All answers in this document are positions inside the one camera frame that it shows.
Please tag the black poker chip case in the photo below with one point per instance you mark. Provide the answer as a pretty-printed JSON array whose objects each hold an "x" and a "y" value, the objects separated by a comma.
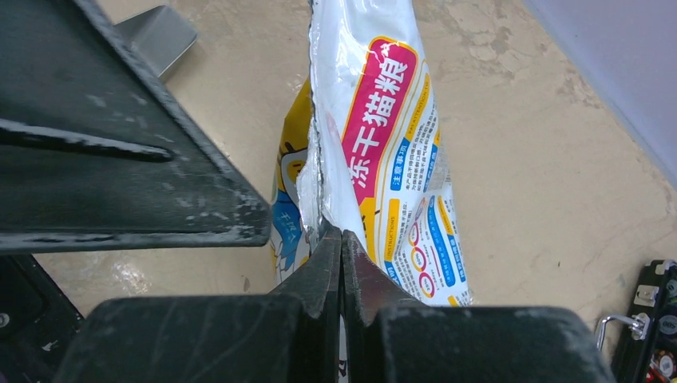
[{"x": 646, "y": 350}]

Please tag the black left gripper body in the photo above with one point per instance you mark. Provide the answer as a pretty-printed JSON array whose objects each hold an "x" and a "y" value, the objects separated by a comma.
[{"x": 38, "y": 321}]

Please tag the metal food scoop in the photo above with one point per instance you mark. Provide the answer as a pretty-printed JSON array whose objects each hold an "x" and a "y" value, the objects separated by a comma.
[{"x": 159, "y": 36}]

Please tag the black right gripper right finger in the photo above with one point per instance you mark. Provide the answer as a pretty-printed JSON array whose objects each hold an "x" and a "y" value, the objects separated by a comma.
[{"x": 392, "y": 337}]

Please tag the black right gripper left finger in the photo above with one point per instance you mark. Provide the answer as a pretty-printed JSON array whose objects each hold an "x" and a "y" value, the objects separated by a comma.
[{"x": 288, "y": 335}]

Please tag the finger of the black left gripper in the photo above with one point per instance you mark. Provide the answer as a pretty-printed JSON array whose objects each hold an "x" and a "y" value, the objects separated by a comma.
[{"x": 96, "y": 153}]

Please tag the cat food bag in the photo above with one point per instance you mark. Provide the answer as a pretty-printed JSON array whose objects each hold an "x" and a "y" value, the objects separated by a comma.
[{"x": 361, "y": 150}]

